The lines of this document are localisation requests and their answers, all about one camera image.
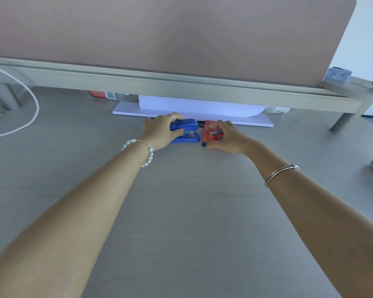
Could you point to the person's right hand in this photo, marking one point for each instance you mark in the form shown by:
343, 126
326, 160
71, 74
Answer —
233, 139

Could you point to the person's left hand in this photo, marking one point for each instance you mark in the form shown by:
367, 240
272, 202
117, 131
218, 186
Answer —
157, 130

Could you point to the person's left thumb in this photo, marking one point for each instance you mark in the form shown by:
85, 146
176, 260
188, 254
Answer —
178, 133

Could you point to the person's right thumb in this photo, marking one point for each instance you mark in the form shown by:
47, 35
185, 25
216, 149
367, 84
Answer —
210, 144

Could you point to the red staple box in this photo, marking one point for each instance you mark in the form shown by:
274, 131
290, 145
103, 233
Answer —
210, 133

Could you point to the blue stapler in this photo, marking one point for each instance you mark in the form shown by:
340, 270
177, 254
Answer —
186, 124

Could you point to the person's left forearm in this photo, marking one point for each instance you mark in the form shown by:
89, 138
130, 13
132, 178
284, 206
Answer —
65, 220

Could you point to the person's right forearm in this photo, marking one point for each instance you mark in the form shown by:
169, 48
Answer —
317, 220

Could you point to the white paper sheet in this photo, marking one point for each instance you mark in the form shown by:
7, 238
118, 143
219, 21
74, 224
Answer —
199, 107

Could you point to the white flat board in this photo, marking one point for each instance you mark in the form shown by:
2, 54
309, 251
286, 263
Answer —
127, 110

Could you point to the silver bangle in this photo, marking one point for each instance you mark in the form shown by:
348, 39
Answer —
278, 172

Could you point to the small white bottle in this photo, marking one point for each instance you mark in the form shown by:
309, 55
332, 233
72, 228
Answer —
278, 110

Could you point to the red and white bottle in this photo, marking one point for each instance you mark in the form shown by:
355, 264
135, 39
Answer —
104, 95

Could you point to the light blue clip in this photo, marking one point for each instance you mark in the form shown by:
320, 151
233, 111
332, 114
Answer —
338, 73

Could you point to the grey metal rail leg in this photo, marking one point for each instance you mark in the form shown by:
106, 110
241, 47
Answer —
6, 96

